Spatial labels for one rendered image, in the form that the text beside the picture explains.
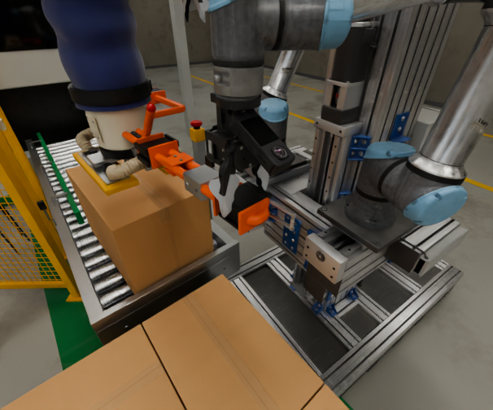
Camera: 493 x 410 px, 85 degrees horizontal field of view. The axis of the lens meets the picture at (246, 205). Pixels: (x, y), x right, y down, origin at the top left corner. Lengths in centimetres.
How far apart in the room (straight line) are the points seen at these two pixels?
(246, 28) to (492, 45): 43
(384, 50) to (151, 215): 92
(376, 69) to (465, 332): 169
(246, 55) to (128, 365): 105
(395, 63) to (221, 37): 63
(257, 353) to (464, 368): 127
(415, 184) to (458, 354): 151
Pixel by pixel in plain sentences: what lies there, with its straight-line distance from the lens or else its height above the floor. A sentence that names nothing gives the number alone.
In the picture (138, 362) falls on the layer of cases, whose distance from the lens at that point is 116.
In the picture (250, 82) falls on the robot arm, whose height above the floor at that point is 147.
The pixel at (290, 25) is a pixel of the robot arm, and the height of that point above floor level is 154.
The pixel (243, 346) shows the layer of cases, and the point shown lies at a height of 54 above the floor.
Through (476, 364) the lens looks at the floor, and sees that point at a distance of 210.
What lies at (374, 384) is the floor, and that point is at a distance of 178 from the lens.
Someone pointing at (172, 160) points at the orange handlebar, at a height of 126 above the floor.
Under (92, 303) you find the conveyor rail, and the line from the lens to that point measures 131.
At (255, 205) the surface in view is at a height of 127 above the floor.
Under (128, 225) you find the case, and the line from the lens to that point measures 103.
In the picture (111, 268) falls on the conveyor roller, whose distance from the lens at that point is 149.
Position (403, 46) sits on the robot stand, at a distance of 95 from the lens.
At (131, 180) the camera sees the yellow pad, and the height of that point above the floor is 114.
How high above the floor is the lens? 155
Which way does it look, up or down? 36 degrees down
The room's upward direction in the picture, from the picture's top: straight up
